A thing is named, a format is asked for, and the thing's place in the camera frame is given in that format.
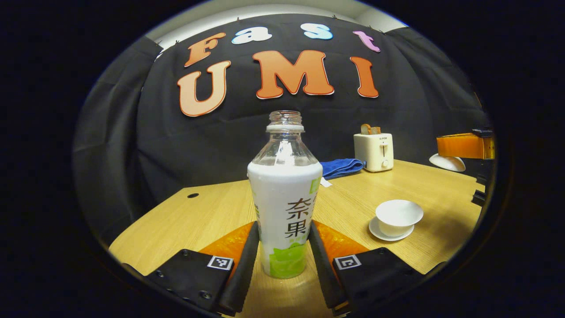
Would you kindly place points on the white teacup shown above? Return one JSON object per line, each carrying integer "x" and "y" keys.
{"x": 398, "y": 214}

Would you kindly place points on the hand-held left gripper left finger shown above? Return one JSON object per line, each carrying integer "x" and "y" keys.
{"x": 245, "y": 269}

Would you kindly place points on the clear water bottle white label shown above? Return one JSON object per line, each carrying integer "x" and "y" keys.
{"x": 282, "y": 194}

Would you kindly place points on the blue towel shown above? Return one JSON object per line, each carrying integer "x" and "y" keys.
{"x": 342, "y": 167}

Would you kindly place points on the white teacup lid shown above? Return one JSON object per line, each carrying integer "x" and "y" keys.
{"x": 447, "y": 162}

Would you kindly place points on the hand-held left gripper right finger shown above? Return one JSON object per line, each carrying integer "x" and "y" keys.
{"x": 324, "y": 274}

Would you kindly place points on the cream toaster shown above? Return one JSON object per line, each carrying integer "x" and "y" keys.
{"x": 374, "y": 152}

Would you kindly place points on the black backdrop cloth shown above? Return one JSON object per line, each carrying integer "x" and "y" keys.
{"x": 212, "y": 145}

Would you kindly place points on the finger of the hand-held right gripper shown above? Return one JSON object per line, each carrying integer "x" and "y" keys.
{"x": 463, "y": 145}

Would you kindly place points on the white saucer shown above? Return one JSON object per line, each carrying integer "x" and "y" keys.
{"x": 377, "y": 230}

